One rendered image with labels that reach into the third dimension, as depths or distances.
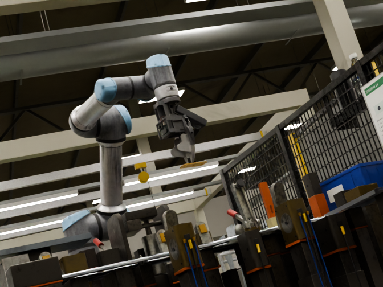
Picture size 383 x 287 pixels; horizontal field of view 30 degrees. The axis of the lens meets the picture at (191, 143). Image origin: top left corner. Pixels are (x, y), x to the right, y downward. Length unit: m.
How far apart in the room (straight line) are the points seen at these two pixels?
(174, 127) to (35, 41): 7.88
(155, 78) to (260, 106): 6.98
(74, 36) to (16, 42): 0.79
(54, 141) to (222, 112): 2.14
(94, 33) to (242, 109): 2.45
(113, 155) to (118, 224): 0.50
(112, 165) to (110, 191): 0.10
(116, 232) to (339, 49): 8.32
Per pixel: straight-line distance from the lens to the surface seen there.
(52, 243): 2.33
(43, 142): 8.45
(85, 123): 2.54
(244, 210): 2.45
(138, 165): 9.82
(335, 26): 10.47
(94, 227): 2.76
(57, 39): 10.07
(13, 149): 8.41
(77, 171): 9.68
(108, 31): 10.19
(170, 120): 2.19
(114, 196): 2.76
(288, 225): 2.08
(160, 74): 2.25
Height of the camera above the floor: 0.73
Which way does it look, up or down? 15 degrees up
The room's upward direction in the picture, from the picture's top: 16 degrees counter-clockwise
